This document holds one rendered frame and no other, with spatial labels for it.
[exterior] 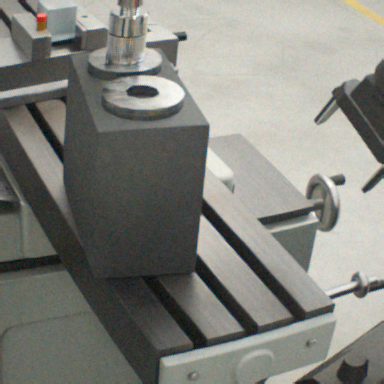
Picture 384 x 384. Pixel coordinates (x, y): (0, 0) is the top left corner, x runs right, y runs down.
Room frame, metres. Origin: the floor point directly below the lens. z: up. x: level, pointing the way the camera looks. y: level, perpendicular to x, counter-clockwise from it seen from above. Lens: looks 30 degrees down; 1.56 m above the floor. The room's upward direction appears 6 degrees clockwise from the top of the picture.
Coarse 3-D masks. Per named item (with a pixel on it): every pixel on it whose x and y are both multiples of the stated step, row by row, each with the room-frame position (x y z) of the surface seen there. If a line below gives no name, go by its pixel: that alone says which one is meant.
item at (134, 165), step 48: (96, 96) 0.95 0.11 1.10; (144, 96) 0.95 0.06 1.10; (96, 144) 0.87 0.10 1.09; (144, 144) 0.88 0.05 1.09; (192, 144) 0.89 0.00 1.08; (96, 192) 0.86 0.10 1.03; (144, 192) 0.88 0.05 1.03; (192, 192) 0.90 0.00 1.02; (96, 240) 0.86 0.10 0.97; (144, 240) 0.88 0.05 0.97; (192, 240) 0.90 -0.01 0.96
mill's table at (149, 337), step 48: (0, 0) 1.80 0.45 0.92; (0, 144) 1.28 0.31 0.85; (48, 144) 1.17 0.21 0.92; (48, 192) 1.05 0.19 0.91; (240, 240) 0.98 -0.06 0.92; (96, 288) 0.89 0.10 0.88; (144, 288) 0.86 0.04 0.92; (192, 288) 0.87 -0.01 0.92; (240, 288) 0.88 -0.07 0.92; (288, 288) 0.88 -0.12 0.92; (144, 336) 0.77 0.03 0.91; (192, 336) 0.81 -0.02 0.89; (240, 336) 0.79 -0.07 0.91; (288, 336) 0.81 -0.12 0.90
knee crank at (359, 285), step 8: (360, 272) 1.49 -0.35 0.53; (352, 280) 1.49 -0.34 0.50; (360, 280) 1.47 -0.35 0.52; (368, 280) 1.47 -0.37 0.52; (376, 280) 1.49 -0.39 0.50; (336, 288) 1.45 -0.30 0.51; (344, 288) 1.46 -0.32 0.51; (352, 288) 1.46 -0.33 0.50; (360, 288) 1.46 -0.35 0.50; (368, 288) 1.46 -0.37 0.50; (376, 288) 1.50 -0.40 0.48; (336, 296) 1.44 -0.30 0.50; (360, 296) 1.46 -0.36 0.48
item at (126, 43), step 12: (120, 24) 1.01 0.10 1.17; (144, 24) 1.02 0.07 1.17; (108, 36) 1.02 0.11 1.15; (120, 36) 1.01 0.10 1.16; (132, 36) 1.01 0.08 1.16; (144, 36) 1.02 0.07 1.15; (108, 48) 1.02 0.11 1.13; (120, 48) 1.01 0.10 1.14; (132, 48) 1.01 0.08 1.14; (144, 48) 1.03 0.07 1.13; (108, 60) 1.02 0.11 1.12; (120, 60) 1.01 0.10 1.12; (132, 60) 1.01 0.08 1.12
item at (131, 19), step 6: (114, 12) 1.03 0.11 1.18; (120, 12) 1.03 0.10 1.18; (138, 12) 1.03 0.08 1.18; (144, 12) 1.03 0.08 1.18; (114, 18) 1.02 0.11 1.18; (120, 18) 1.01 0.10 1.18; (126, 18) 1.01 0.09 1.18; (132, 18) 1.01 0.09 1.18; (138, 18) 1.01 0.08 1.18; (144, 18) 1.02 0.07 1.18; (132, 24) 1.01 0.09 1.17
